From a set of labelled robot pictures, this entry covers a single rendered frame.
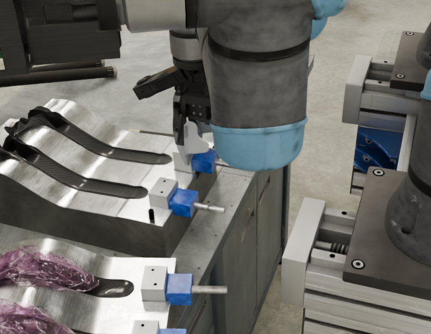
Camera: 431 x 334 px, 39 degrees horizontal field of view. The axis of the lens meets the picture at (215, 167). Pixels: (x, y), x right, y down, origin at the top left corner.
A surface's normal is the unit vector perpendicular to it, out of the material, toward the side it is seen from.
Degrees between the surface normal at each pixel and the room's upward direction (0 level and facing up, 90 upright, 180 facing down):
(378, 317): 90
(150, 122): 0
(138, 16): 111
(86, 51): 82
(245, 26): 90
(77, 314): 25
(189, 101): 90
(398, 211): 72
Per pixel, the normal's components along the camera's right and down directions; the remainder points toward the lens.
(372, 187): -0.04, -0.80
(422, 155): -0.95, 0.22
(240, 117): -0.38, 0.56
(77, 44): 0.11, 0.47
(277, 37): 0.30, 0.56
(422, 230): -0.70, 0.17
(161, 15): 0.12, 0.83
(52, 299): 0.42, -0.72
